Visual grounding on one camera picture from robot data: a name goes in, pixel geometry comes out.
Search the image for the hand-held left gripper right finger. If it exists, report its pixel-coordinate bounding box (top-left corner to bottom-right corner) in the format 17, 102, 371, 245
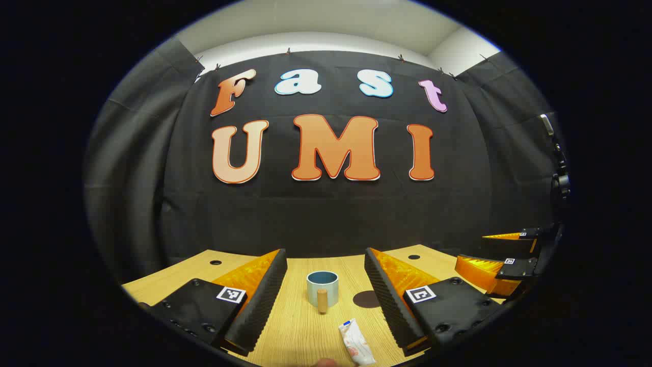
364, 247, 505, 357

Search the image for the white toothpaste tube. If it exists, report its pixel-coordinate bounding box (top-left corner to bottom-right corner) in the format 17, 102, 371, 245
338, 320, 377, 366

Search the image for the black backdrop cloth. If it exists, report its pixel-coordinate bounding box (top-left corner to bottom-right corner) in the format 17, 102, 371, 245
84, 38, 567, 286

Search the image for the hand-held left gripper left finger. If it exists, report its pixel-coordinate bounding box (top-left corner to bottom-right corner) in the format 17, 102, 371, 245
138, 248, 288, 357

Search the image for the dark round coaster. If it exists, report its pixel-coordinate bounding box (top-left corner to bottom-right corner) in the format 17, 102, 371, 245
353, 291, 382, 309

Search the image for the wooden desktop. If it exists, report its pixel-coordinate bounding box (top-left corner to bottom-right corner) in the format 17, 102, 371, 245
122, 245, 510, 367

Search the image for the light blue cup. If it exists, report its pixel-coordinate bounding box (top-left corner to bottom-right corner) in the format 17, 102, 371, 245
306, 271, 340, 314

